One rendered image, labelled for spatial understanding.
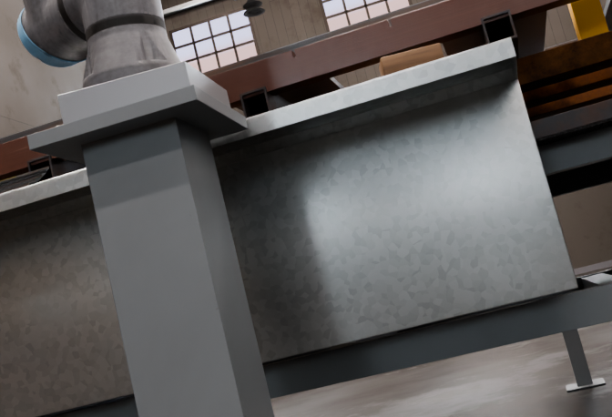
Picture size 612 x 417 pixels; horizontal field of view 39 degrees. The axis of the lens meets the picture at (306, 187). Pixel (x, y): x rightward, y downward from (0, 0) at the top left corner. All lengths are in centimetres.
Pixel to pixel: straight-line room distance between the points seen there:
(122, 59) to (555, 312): 83
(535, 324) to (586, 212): 1072
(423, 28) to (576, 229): 1075
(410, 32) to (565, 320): 56
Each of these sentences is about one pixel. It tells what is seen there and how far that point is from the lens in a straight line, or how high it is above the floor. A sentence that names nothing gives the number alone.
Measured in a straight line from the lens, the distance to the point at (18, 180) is 160.
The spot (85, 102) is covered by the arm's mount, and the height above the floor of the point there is 71.
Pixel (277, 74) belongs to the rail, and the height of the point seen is 79.
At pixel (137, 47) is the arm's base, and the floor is 77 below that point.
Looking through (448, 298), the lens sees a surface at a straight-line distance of 143.
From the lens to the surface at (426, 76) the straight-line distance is 130.
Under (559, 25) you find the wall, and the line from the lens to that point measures 1265.
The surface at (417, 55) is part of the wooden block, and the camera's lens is 140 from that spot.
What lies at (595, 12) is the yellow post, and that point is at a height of 77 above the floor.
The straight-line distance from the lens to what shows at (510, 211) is 143.
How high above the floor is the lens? 36
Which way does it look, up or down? 8 degrees up
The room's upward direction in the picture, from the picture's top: 14 degrees counter-clockwise
